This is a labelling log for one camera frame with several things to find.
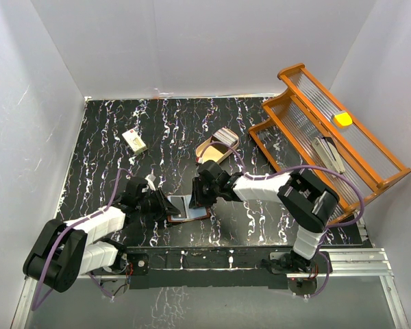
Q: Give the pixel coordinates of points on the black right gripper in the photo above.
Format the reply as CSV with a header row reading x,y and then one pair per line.
x,y
198,199

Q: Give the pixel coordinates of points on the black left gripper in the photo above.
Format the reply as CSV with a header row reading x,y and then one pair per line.
x,y
164,206

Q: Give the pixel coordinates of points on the orange leather card holder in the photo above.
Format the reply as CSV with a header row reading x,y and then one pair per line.
x,y
191,214

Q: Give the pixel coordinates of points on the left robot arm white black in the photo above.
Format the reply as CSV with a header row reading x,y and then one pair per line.
x,y
65,250

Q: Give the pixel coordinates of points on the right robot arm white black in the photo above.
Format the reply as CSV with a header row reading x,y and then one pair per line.
x,y
306,197

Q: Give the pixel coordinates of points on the beige oval plastic tray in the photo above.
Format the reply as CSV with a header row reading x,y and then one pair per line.
x,y
215,151

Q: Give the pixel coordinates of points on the white staples box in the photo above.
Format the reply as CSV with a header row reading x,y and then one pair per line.
x,y
134,141

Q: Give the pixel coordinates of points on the orange wooden tiered rack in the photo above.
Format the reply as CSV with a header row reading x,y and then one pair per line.
x,y
326,134

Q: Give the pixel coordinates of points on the large grey black stapler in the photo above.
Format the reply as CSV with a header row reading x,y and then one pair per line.
x,y
326,150

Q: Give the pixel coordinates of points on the yellow sticky note block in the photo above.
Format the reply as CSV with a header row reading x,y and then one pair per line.
x,y
342,120

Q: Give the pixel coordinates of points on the black base rail with mounts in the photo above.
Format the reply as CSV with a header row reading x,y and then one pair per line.
x,y
155,267

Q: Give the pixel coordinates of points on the aluminium frame profile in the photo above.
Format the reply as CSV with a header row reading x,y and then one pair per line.
x,y
359,293

